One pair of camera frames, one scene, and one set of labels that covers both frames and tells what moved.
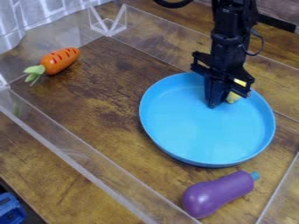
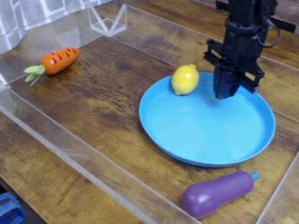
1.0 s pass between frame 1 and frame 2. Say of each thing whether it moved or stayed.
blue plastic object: stayed
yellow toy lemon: moved
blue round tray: stayed
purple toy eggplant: stayed
